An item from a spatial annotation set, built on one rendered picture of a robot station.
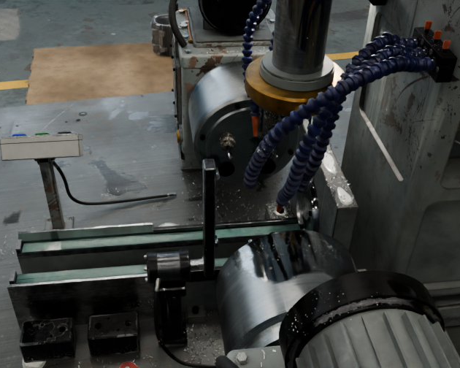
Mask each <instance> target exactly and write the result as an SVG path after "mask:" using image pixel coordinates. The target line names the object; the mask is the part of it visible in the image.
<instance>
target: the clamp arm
mask: <svg viewBox="0 0 460 368"><path fill-rule="evenodd" d="M219 179H220V175H219V171H218V168H216V166H215V160H214V159H204V160H203V161H202V214H203V256H202V258H200V259H199V261H202V260H203V263H202V262H199V266H203V267H199V269H203V272H204V276H213V275H214V274H215V247H218V238H217V235H215V197H216V180H219Z"/></svg>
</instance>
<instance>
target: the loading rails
mask: <svg viewBox="0 0 460 368"><path fill-rule="evenodd" d="M290 230H299V226H298V221H297V217H292V218H272V219H261V220H251V221H231V222H220V223H215V235H217V238H218V247H215V274H214V275H213V276H204V272H203V269H197V270H191V280H190V281H186V282H185V287H186V296H181V307H182V313H184V312H186V318H187V323H204V322H205V310H217V309H218V303H217V298H216V292H215V283H216V280H217V276H218V273H219V271H220V270H221V267H222V266H223V265H224V264H225V262H226V261H227V260H228V258H229V257H230V256H231V255H232V254H234V253H235V252H236V251H237V250H239V249H240V248H241V247H243V246H244V245H246V244H248V241H249V239H251V240H252V241H253V240H255V239H258V238H260V237H263V236H266V235H268V234H269V233H271V232H275V233H276V232H280V231H290ZM184 249H188V250H189V253H190V259H200V258H202V256H203V223H200V224H189V225H179V226H159V227H153V223H134V224H123V225H113V226H92V227H82V228H70V229H51V230H39V231H19V232H18V240H17V244H16V248H15V250H16V253H17V256H18V261H19V264H20V268H21V271H22V274H19V275H17V272H16V270H11V273H10V277H9V285H7V289H8V292H9V296H10V299H11V302H12V306H13V308H14V311H15V315H16V318H17V320H18V325H19V327H20V330H22V325H23V322H24V321H40V320H53V319H58V318H73V319H74V324H75V325H82V324H88V319H89V318H90V316H92V315H110V314H116V313H131V312H138V316H139V319H147V318H154V296H155V294H154V284H149V283H148V282H145V278H146V277H147V271H145V270H144V267H146V266H147V259H144V255H146V254H147V252H157V253H165V252H175V251H179V250H184Z"/></svg>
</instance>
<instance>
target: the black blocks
mask: <svg viewBox="0 0 460 368"><path fill-rule="evenodd" d="M76 345H77V332H76V328H75V324H74V319H73V318H58V319H53V320H40V321H24V322H23V325H22V330H21V335H20V343H19V346H20V351H21V353H22V356H23V360H24V362H25V363H30V362H38V361H53V360H61V359H74V358H75V354H76ZM88 346H89V350H90V354H91V356H106V355H114V354H122V353H136V352H140V328H139V316H138V312H131V313H116V314H110V315H92V316H90V318H89V319H88Z"/></svg>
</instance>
